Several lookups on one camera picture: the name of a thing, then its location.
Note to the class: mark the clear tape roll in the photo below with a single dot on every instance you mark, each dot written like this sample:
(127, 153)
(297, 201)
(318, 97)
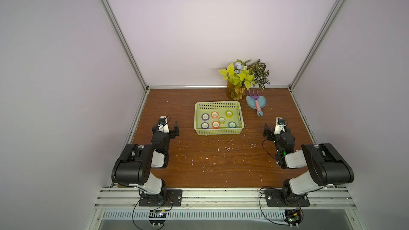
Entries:
(222, 120)

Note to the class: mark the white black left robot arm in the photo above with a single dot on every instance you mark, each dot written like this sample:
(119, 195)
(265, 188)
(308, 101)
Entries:
(133, 166)

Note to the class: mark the pink tape roll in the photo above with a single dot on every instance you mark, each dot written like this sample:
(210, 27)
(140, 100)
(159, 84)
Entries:
(214, 114)

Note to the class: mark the right circuit board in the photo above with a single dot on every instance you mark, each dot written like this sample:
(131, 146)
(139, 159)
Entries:
(293, 217)

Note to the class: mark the left circuit board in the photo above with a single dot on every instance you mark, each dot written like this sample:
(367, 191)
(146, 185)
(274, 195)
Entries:
(157, 218)

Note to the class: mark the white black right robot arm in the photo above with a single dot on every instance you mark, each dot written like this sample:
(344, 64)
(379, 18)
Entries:
(326, 167)

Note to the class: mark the amber vase with artificial plants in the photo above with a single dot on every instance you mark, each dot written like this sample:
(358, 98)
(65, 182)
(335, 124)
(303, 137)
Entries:
(241, 76)

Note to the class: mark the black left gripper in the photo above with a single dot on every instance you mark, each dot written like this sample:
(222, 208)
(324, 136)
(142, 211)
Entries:
(171, 134)

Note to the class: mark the yellow tape roll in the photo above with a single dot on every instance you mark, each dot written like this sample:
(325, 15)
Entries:
(229, 114)

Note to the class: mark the blue tape roll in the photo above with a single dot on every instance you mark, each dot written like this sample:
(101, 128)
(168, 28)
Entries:
(232, 124)

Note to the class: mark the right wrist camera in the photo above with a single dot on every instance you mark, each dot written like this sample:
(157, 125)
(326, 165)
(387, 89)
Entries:
(280, 125)

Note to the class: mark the circuit board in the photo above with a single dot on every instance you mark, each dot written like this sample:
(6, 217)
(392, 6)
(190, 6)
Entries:
(293, 217)
(157, 218)

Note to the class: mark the light green perforated storage basket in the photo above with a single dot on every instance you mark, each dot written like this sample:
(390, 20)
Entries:
(221, 107)

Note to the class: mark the purple pink toy rake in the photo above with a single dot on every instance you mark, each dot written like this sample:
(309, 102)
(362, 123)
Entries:
(254, 94)

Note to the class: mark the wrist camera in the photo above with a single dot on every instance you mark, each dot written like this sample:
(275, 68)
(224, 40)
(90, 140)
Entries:
(280, 125)
(163, 124)

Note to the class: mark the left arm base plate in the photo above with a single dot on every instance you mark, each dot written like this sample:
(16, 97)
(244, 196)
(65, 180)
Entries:
(169, 198)

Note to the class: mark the purple tape roll front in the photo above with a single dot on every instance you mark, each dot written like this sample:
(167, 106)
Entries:
(204, 125)

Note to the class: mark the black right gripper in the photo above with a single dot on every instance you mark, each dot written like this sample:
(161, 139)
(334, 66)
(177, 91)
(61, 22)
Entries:
(271, 136)

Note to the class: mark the aluminium front rail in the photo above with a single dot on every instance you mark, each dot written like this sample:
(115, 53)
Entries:
(224, 198)

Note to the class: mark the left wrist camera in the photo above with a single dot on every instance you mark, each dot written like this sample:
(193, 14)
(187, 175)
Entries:
(163, 124)

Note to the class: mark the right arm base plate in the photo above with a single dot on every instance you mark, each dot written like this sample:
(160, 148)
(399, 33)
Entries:
(277, 198)

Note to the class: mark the purple tape roll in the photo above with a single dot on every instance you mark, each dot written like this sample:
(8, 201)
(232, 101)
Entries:
(205, 117)
(204, 125)

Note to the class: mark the red tape roll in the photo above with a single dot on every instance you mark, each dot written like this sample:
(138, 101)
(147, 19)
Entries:
(215, 125)

